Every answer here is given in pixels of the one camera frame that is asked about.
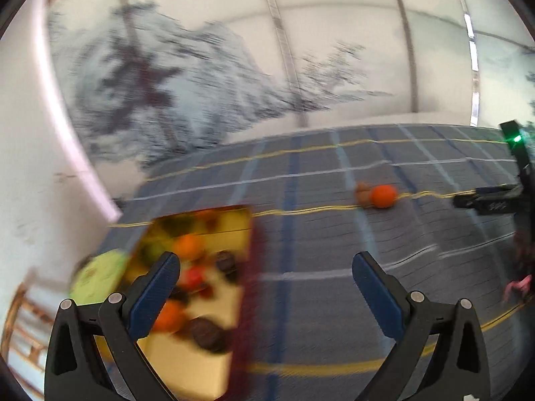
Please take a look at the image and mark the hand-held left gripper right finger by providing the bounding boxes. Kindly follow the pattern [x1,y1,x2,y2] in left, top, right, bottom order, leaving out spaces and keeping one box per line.
[352,251,491,401]

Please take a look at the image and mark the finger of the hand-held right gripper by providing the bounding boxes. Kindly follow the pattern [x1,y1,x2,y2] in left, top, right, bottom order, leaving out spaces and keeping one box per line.
[453,184,523,216]

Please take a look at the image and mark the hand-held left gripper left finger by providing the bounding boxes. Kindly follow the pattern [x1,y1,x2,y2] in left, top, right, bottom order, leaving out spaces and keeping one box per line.
[44,251,181,401]

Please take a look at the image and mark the orange tangerine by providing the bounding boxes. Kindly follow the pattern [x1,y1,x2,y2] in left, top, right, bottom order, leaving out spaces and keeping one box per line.
[371,184,399,209]
[175,234,205,260]
[152,301,187,334]

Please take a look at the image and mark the red-orange small fruit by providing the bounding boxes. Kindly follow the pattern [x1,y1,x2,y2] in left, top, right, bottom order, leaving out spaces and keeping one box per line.
[183,267,207,290]

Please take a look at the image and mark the large dark passion fruit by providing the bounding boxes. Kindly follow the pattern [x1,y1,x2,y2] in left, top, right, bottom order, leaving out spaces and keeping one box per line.
[186,317,228,352]

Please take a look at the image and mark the gold metal tin tray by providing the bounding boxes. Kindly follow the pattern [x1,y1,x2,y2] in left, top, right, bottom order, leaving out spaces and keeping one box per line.
[94,205,262,399]

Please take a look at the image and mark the small brown fruit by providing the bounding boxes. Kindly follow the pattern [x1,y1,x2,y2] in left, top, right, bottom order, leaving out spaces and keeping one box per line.
[354,183,373,209]

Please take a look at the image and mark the green lime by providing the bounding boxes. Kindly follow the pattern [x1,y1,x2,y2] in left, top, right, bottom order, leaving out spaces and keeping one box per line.
[138,242,162,264]

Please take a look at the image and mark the grey plaid tablecloth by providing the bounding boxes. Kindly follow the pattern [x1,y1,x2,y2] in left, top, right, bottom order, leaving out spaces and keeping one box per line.
[100,123,535,401]

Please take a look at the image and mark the green plastic bag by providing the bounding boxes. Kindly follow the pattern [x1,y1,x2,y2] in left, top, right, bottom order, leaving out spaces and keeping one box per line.
[69,248,130,305]

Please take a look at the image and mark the wooden chair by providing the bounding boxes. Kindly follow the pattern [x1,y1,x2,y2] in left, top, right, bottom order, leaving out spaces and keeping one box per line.
[0,284,51,385]

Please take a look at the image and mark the ink landscape painting screen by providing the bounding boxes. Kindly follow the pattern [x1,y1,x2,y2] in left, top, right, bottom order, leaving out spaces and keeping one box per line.
[42,0,535,172]

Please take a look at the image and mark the pink strap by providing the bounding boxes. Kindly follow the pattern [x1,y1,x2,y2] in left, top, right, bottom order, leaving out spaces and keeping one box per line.
[504,275,533,301]

